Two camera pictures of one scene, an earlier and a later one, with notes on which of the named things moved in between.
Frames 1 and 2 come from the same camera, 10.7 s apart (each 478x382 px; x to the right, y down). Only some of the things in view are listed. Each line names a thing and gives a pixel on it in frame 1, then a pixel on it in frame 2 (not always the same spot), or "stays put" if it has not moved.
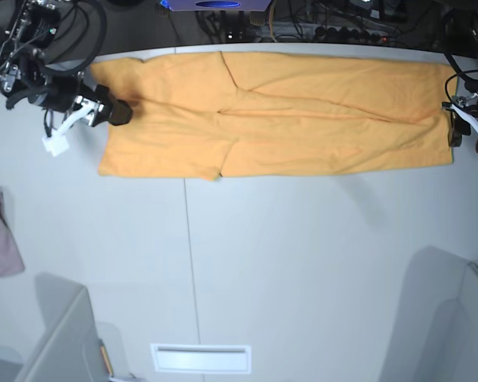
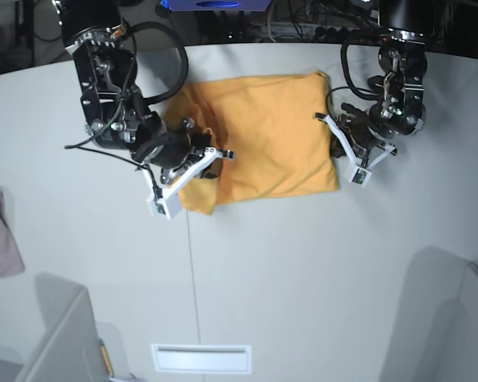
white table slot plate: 201,358 stays put
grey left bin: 71,349 stays put
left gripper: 64,93 to 172,146
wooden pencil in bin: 103,350 stays put
